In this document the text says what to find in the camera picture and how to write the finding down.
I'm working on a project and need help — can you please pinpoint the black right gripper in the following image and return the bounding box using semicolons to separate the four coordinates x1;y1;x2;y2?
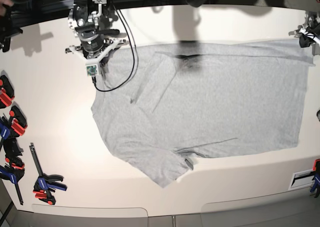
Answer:
80;35;105;59

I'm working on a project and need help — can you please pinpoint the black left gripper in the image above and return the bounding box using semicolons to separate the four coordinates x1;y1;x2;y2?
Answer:
288;12;320;48

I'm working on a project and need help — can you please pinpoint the grey T-shirt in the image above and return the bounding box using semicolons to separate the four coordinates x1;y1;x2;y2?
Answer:
91;39;314;187

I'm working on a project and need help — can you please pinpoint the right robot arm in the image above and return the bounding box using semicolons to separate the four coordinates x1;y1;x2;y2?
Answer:
68;0;120;59

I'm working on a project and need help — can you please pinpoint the red black clamp upper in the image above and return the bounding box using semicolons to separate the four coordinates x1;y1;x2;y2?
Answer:
0;74;15;109

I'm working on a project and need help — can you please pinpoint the red black clamp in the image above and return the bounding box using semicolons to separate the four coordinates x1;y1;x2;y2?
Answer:
0;74;15;109
9;105;28;138

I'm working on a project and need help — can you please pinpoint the blue black clamp left edge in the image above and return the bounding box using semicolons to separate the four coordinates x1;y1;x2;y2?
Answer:
0;116;11;148

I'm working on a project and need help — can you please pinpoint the white label sticker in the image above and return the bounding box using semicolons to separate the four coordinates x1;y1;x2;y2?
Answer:
288;169;315;191

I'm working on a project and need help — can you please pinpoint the black clamp lower left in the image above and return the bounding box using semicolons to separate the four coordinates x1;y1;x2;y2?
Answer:
0;138;25;206

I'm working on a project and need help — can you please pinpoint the blue bar clamp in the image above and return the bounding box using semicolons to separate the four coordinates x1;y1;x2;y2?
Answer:
29;143;68;206

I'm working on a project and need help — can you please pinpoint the blue clamp right edge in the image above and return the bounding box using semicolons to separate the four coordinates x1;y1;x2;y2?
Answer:
310;159;320;198

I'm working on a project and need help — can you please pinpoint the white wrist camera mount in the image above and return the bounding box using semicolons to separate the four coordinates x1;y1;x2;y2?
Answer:
65;38;127;77

